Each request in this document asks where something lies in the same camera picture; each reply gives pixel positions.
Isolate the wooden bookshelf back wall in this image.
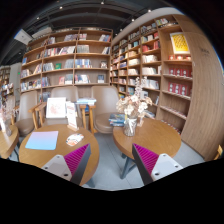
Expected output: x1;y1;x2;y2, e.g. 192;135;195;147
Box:
20;27;113;100

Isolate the beige armchair left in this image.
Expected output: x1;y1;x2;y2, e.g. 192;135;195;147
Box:
15;91;38;136

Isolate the stack of books on chair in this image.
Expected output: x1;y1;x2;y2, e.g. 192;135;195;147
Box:
109;114;125;126

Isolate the wooden bookshelf right wall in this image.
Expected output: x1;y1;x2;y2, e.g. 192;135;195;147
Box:
110;8;224;161

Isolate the round wooden table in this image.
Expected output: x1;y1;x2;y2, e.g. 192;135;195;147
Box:
19;124;99;187
113;118;181;179

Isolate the round wooden table right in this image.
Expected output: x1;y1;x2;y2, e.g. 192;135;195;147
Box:
113;118;181;179

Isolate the glass vase with dried flowers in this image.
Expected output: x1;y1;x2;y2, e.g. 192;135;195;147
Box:
116;77;152;137

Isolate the beige armchair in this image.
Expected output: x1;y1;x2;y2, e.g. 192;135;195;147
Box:
35;86;79;127
15;91;38;136
91;86;119;134

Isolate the beige armchair middle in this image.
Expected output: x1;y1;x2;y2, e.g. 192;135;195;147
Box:
35;86;79;127

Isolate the yellow framed poster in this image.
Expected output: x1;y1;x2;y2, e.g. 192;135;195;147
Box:
170;32;190;54

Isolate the white picture book on chair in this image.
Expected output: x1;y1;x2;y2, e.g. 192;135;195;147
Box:
46;97;66;118

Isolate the wooden side stand with books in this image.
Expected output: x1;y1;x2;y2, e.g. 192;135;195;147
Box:
77;98;96;128

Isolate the wooden table far left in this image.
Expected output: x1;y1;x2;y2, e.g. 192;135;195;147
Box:
0;125;20;159

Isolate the white standing sign card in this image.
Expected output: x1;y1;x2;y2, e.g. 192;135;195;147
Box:
66;102;78;129

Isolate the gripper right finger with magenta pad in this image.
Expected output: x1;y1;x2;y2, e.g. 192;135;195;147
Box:
132;143;182;185

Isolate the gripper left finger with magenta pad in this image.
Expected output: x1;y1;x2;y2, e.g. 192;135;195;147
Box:
42;144;91;185

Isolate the beige armchair right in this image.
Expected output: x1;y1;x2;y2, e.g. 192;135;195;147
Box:
91;86;119;134

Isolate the small colourful card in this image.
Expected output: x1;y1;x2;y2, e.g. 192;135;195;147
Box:
66;133;84;146

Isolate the wooden bookshelf wall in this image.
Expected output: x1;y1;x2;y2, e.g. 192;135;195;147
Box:
110;8;224;161
20;27;113;100

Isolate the round wooden table left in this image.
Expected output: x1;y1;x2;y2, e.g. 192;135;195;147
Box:
19;124;99;187

